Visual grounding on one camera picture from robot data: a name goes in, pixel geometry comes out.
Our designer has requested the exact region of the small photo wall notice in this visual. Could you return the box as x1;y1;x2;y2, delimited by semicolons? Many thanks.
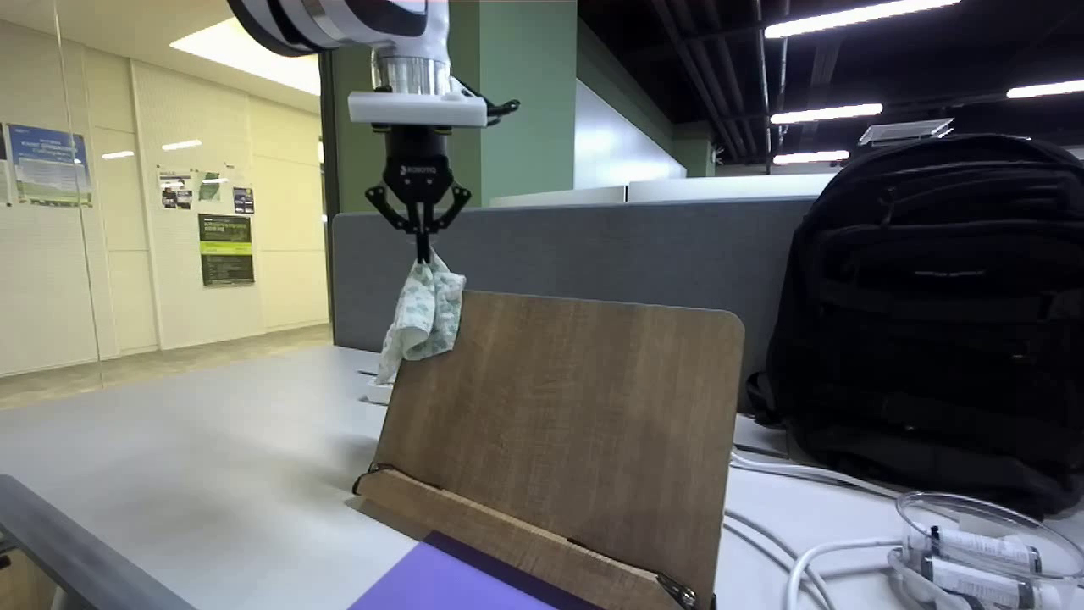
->
155;168;195;213

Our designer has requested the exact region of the dark wall poster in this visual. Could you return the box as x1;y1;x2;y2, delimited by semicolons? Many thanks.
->
199;251;256;290

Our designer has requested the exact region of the grey desk partition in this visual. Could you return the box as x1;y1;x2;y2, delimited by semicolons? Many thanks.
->
329;199;814;386

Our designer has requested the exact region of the blue wall poster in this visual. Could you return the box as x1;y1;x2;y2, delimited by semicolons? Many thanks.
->
6;123;94;211

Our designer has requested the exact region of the square ceiling panel light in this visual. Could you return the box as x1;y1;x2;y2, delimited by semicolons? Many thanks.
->
167;15;324;102

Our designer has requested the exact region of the long ceiling tube light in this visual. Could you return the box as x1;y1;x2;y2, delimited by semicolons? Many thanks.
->
761;0;967;44

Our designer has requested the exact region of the white cable bundle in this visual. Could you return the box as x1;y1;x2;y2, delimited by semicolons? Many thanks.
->
719;505;909;610

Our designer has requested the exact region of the white power strip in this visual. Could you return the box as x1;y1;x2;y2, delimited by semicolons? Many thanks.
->
884;522;1084;610

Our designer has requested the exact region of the small white table item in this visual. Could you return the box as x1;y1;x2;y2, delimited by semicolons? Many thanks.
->
355;366;401;411

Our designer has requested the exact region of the green pillar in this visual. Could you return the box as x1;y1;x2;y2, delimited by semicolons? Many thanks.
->
317;0;578;218

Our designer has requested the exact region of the wooden book stand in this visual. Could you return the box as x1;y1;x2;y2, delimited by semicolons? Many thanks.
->
349;289;748;610

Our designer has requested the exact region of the green wall poster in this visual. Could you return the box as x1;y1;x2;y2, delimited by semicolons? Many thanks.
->
195;213;253;251

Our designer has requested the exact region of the black backpack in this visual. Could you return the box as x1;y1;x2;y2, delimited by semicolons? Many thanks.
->
743;102;1084;522

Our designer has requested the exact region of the green patterned white cloth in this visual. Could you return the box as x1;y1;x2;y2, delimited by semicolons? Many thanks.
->
368;251;469;386

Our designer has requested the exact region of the purple book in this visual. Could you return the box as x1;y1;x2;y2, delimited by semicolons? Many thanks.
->
349;532;603;610

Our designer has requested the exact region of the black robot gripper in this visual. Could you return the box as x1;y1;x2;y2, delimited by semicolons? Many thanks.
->
362;123;473;265

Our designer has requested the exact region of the white wrist mount plate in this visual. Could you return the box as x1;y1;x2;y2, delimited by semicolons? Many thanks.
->
346;88;495;131

